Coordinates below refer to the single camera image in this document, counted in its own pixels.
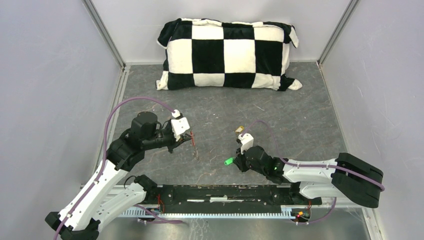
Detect black and white checkered pillow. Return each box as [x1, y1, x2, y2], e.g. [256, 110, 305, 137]
[155, 18, 303, 91]

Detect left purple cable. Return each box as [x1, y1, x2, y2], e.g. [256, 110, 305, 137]
[52, 96, 184, 240]

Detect yellow tagged key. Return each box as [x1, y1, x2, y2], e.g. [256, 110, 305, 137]
[234, 126, 244, 136]

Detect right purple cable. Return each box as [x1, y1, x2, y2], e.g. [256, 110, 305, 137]
[239, 119, 386, 226]

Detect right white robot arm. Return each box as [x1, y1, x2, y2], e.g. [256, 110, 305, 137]
[232, 145, 384, 209]

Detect purple cable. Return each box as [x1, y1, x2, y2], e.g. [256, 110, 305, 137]
[239, 119, 386, 226]
[52, 96, 184, 240]

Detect red key tag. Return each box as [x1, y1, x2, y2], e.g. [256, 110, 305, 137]
[190, 131, 195, 147]

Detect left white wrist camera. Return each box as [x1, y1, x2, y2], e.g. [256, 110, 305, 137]
[170, 117, 190, 141]

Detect white slotted cable duct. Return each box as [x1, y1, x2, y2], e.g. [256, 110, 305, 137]
[118, 207, 295, 220]

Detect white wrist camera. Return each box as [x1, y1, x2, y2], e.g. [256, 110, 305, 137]
[237, 133, 254, 155]
[170, 117, 190, 141]

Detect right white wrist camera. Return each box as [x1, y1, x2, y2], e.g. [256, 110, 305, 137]
[237, 133, 254, 155]

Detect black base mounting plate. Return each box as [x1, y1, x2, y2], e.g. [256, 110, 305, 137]
[140, 184, 322, 214]

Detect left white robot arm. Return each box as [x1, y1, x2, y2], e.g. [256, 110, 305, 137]
[45, 111, 191, 240]

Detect green key tag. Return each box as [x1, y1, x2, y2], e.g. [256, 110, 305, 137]
[224, 157, 235, 166]

